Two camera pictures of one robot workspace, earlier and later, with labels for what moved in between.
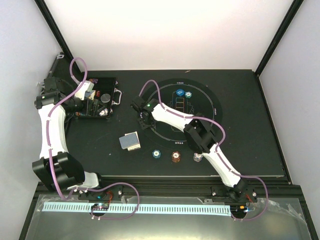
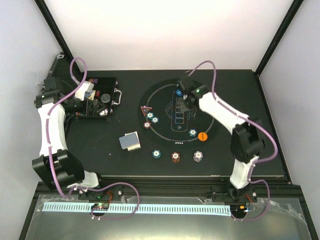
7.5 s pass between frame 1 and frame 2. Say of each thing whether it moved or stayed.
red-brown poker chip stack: stayed
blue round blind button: stayed
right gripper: moved
